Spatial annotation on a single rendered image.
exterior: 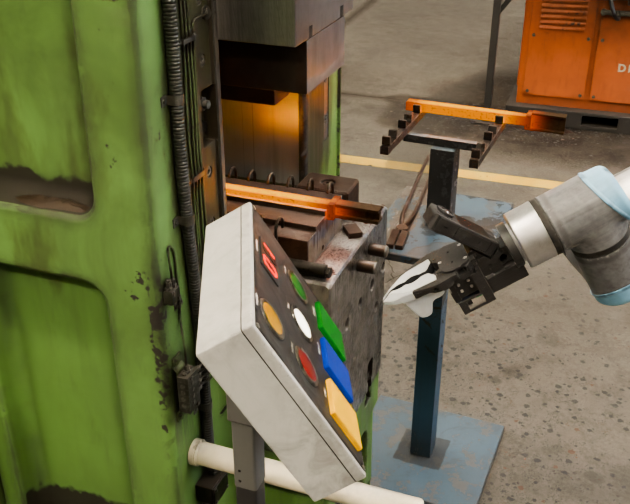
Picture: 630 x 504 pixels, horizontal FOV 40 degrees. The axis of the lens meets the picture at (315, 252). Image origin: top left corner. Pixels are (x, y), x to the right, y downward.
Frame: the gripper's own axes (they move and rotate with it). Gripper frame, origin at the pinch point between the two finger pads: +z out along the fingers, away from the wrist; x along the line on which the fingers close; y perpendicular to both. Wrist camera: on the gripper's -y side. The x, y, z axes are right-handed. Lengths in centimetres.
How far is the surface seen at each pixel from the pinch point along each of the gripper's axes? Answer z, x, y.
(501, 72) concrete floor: -78, 462, 168
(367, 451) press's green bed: 35, 59, 74
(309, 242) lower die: 13.0, 36.1, 3.5
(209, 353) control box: 17.4, -27.1, -20.9
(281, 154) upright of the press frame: 15, 76, 0
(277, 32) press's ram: -2.9, 32.1, -35.1
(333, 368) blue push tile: 10.3, -12.6, -1.3
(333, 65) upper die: -7, 48, -21
